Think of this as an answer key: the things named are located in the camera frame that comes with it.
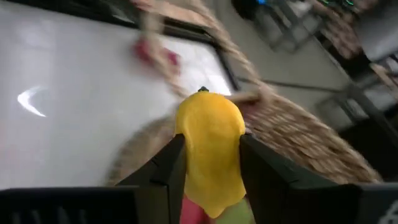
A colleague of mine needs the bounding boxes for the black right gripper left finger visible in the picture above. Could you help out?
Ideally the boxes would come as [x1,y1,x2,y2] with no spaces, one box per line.
[0,133,187,224]

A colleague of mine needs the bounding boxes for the woven straw basket with handles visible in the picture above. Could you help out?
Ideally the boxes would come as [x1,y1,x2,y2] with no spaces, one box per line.
[104,0,384,188]

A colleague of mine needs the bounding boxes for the black device with blue light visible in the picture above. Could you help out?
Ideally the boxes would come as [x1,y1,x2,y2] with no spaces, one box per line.
[231,0,272,18]

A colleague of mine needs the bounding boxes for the red grape bunch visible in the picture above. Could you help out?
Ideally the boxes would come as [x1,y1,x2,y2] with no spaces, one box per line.
[132,36,182,68]

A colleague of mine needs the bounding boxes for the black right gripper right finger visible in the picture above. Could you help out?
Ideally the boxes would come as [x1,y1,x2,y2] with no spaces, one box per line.
[238,133,398,224]

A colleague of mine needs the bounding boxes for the yellow mango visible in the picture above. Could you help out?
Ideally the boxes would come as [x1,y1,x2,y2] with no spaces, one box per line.
[173,86,248,219]

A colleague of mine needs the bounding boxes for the red fruits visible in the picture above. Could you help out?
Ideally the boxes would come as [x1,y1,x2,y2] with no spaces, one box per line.
[179,193,255,224]

